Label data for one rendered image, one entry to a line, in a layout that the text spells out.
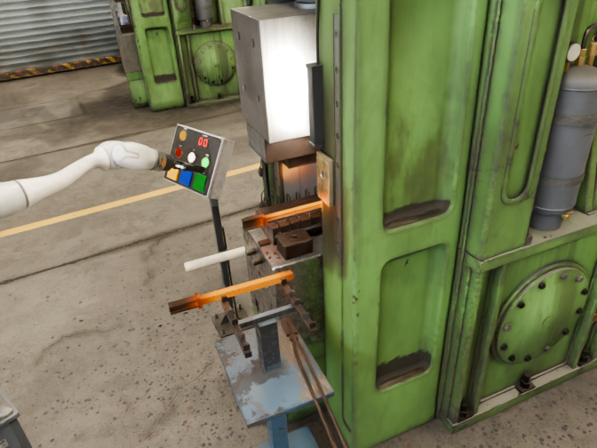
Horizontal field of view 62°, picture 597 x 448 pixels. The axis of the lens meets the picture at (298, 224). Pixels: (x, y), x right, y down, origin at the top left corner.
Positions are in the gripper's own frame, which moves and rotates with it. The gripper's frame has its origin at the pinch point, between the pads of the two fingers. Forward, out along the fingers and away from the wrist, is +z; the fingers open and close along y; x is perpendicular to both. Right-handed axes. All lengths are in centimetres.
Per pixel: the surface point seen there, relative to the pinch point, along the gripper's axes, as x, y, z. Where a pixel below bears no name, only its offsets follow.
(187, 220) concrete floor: -58, -128, 116
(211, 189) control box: -7.3, 7.0, 5.3
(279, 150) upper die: 19, 56, -14
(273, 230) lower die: -12, 54, -2
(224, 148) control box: 12.1, 7.0, 6.0
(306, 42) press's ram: 55, 64, -27
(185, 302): -36, 61, -44
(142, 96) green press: 30, -411, 238
